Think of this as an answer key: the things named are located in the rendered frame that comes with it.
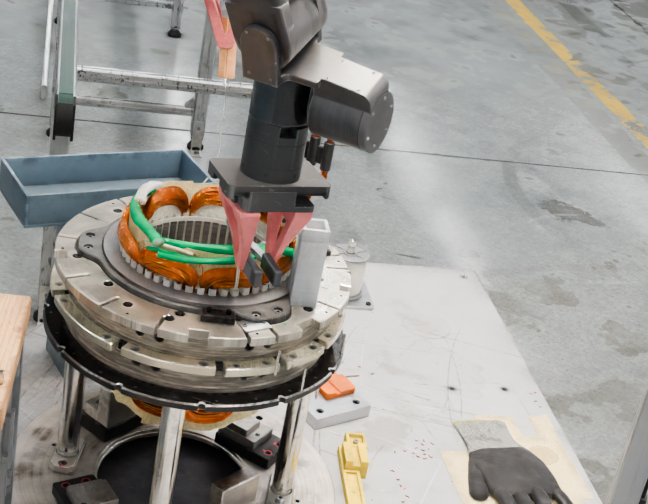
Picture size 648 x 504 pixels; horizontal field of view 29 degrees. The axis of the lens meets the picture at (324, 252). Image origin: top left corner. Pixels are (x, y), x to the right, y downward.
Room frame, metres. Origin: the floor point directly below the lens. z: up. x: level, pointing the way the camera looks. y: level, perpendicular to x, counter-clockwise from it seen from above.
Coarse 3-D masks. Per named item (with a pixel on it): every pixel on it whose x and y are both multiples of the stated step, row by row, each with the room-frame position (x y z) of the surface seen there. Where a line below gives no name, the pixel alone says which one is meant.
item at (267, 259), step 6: (264, 258) 1.07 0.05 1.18; (270, 258) 1.07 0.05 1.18; (264, 264) 1.06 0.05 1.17; (270, 264) 1.05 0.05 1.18; (276, 264) 1.06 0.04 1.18; (264, 270) 1.06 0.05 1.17; (270, 270) 1.05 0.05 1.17; (276, 270) 1.04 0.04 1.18; (270, 276) 1.05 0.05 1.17; (276, 276) 1.04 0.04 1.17; (270, 282) 1.05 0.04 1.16; (276, 282) 1.04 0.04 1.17
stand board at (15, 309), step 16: (0, 304) 1.07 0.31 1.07; (16, 304) 1.08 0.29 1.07; (0, 320) 1.04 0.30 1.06; (16, 320) 1.05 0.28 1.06; (0, 336) 1.01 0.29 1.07; (16, 336) 1.02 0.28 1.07; (0, 352) 0.99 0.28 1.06; (16, 352) 0.99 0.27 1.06; (0, 368) 0.96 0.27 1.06; (16, 368) 0.99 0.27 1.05; (0, 400) 0.91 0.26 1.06; (0, 416) 0.90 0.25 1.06
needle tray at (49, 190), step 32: (32, 160) 1.43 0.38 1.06; (64, 160) 1.45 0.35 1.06; (96, 160) 1.47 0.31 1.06; (128, 160) 1.50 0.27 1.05; (160, 160) 1.52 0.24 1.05; (192, 160) 1.51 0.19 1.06; (32, 192) 1.41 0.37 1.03; (64, 192) 1.35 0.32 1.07; (96, 192) 1.37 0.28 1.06; (128, 192) 1.39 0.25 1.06; (32, 224) 1.32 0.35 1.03; (64, 224) 1.35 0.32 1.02
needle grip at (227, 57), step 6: (228, 18) 1.21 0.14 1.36; (222, 24) 1.21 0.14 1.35; (228, 24) 1.21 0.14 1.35; (228, 30) 1.21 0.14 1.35; (222, 48) 1.20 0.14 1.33; (234, 48) 1.21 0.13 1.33; (222, 54) 1.20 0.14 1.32; (228, 54) 1.20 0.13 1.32; (234, 54) 1.20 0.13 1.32; (222, 60) 1.20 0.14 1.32; (228, 60) 1.20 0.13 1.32; (234, 60) 1.20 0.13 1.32; (222, 66) 1.20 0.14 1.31; (228, 66) 1.20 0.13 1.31; (234, 66) 1.20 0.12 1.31; (222, 72) 1.19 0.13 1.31; (228, 72) 1.19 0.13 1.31; (234, 72) 1.20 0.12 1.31; (228, 78) 1.19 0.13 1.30
